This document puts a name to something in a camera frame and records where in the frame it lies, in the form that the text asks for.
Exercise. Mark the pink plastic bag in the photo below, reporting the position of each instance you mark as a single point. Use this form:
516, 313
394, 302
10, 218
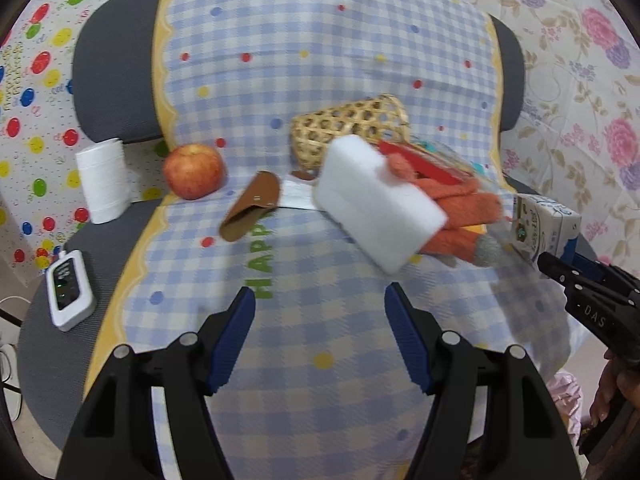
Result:
565, 395

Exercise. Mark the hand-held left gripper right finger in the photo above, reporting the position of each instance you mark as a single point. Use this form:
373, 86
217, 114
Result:
407, 340

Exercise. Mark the white paper roll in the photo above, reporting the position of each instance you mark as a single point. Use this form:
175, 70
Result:
103, 180

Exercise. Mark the orange fluffy cloth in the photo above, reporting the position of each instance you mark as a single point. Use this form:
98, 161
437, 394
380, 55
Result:
465, 210

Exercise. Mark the white folded napkin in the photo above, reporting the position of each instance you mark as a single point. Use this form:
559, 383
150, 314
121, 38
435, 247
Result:
300, 195

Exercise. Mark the blue checked blanket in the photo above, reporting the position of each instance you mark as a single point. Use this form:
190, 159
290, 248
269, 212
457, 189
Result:
325, 50

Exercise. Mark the woven bamboo basket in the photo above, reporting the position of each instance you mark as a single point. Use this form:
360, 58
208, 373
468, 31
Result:
345, 120

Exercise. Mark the person's right hand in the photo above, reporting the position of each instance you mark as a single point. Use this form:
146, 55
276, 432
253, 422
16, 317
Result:
605, 395

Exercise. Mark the white drink carton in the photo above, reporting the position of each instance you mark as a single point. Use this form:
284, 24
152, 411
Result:
542, 230

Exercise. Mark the red apple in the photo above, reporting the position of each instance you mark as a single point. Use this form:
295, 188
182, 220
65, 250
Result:
193, 171

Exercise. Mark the red packet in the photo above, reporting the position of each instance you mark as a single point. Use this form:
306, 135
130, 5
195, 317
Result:
425, 162

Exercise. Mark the balloon print sheet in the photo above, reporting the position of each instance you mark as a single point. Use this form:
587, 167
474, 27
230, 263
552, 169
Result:
30, 110

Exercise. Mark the grey office chair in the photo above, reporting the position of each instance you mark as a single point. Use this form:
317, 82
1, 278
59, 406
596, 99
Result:
115, 60

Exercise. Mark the floral print sheet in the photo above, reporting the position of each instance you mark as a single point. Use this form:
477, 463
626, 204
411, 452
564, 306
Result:
575, 85

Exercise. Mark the white power strip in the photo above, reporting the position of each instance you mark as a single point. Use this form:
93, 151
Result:
70, 290

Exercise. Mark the white foam sponge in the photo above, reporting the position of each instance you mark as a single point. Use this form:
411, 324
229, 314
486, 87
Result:
375, 205

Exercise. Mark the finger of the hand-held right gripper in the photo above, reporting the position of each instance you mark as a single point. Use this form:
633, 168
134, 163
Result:
555, 267
585, 262

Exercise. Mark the grey fuzzy cloth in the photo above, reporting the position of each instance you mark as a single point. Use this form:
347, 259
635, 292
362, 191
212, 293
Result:
487, 252

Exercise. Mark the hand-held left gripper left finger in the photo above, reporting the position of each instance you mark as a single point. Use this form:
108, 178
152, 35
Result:
235, 340

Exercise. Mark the brown leather pouch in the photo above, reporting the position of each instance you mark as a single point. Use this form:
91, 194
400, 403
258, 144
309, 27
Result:
250, 205

